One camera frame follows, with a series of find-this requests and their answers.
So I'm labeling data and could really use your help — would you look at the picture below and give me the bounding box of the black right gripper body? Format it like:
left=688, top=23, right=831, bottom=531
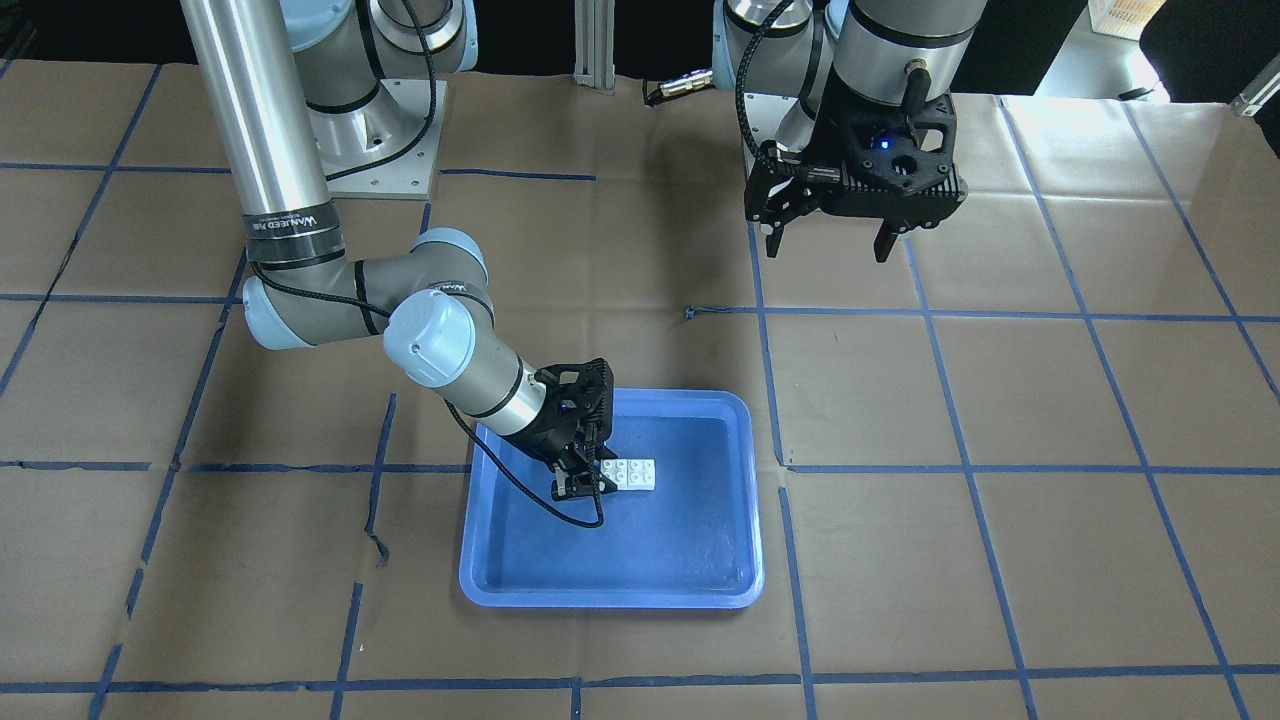
left=515, top=357, right=616, bottom=471

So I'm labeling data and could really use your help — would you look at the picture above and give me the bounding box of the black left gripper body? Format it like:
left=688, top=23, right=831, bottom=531
left=780, top=95, right=966, bottom=222

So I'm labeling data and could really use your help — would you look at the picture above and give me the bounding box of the white building block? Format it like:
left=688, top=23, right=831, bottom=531
left=600, top=459, right=631, bottom=489
left=625, top=457, right=657, bottom=491

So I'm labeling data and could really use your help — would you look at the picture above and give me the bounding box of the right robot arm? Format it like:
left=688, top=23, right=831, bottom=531
left=180, top=1, right=617, bottom=501

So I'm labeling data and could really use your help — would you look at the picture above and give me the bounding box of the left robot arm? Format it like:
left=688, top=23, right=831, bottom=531
left=712, top=1, right=986, bottom=263

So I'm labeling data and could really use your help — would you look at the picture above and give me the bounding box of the blue plastic tray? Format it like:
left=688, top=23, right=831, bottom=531
left=460, top=388, right=765, bottom=609

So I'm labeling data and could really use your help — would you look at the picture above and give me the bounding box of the brown paper table cover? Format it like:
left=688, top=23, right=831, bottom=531
left=1, top=61, right=1279, bottom=719

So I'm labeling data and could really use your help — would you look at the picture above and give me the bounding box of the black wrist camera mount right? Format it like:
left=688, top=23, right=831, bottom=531
left=532, top=357, right=614, bottom=448

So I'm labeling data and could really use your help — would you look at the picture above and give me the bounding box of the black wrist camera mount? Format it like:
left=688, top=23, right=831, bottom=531
left=532, top=357, right=614, bottom=448
left=815, top=90, right=969, bottom=223

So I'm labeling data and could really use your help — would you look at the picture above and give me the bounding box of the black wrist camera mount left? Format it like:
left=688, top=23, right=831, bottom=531
left=815, top=90, right=969, bottom=223

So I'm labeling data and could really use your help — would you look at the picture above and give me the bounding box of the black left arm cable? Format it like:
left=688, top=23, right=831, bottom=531
left=735, top=0, right=841, bottom=186

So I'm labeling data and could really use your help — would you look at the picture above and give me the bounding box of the aluminium frame post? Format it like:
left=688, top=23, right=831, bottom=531
left=572, top=0, right=616, bottom=94

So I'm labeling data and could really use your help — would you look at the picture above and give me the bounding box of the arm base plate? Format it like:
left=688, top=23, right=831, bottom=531
left=308, top=79, right=448, bottom=201

